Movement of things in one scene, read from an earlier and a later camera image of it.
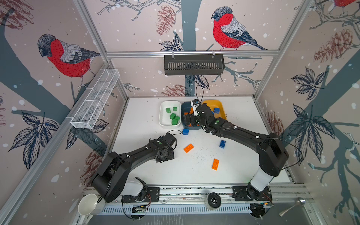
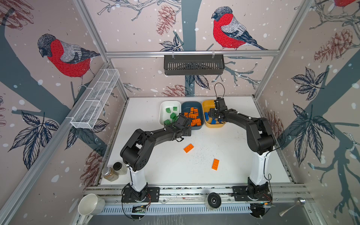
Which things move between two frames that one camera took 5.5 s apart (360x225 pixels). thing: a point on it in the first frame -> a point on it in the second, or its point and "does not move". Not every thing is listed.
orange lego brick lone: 215,164 does not move
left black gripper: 171,155 -> 188,131
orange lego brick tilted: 188,148 does not move
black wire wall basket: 193,64 does not move
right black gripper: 193,117 -> 212,112
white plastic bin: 170,113 does not move
